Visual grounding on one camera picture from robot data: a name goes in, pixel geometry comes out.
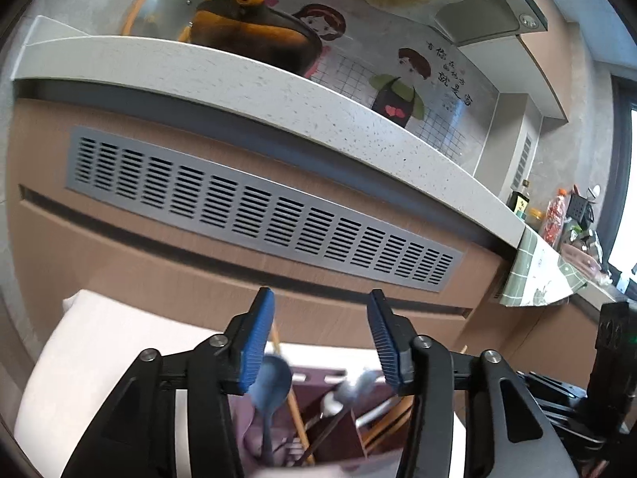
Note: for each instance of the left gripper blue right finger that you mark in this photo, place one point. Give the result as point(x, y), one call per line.
point(392, 335)

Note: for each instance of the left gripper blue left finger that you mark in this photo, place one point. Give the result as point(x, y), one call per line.
point(255, 333)

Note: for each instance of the light blue plastic spoon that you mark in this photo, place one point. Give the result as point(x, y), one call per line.
point(268, 393)

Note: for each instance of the maroon plastic utensil caddy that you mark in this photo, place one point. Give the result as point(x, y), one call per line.
point(344, 447)

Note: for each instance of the grey vent grille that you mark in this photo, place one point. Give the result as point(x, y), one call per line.
point(243, 209)

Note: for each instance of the green white dish towel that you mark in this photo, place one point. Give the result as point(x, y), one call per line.
point(539, 275)

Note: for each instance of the dark sauce bottle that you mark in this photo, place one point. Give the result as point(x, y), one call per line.
point(518, 202)

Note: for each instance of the black utensil holder box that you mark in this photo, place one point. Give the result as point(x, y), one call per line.
point(580, 209)

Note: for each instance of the yellow rimmed glass lid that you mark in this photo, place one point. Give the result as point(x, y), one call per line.
point(161, 19)

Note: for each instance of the yellow handled frying pan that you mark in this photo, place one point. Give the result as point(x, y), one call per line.
point(252, 29)

